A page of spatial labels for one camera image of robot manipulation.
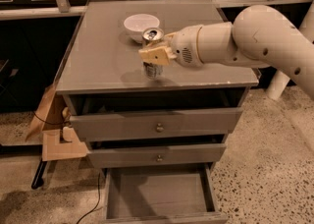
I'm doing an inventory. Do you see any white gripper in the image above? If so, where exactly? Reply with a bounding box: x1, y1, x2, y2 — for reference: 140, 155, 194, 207
138, 25, 203, 68

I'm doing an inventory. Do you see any grey bottom drawer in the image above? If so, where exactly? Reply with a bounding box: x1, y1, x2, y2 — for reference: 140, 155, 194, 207
103, 163, 228, 224

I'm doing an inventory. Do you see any grey drawer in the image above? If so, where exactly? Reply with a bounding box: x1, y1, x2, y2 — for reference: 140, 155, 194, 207
71, 107, 242, 141
103, 163, 228, 224
87, 143, 227, 168

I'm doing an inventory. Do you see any grey top drawer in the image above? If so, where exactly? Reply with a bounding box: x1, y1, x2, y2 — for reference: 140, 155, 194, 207
71, 107, 242, 141

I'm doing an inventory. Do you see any grey middle drawer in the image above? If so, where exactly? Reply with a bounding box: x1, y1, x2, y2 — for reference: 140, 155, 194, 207
87, 143, 227, 168

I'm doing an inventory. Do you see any black floor bar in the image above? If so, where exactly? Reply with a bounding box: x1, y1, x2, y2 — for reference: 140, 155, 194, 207
31, 160, 47, 190

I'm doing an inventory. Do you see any white ceramic bowl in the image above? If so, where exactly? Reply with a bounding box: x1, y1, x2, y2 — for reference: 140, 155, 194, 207
124, 14, 160, 43

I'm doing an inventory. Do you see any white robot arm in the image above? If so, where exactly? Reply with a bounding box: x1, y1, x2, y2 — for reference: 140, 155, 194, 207
138, 5, 314, 98

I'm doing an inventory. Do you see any black cable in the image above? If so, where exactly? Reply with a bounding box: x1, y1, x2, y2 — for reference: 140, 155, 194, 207
76, 172, 102, 224

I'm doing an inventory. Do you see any grey drawer cabinet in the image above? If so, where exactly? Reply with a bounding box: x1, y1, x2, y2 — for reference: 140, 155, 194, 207
53, 0, 262, 171

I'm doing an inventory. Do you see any silver redbull can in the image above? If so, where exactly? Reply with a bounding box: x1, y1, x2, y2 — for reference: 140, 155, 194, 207
142, 28, 164, 79

